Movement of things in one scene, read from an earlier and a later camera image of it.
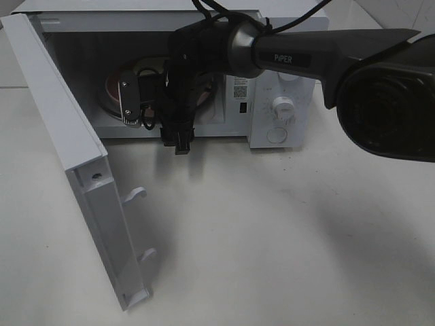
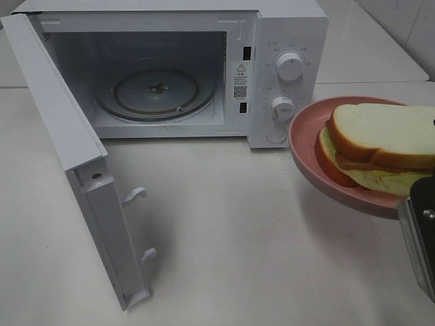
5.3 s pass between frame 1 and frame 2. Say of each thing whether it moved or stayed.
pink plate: moved
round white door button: stayed
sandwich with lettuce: moved
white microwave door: stayed
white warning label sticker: stayed
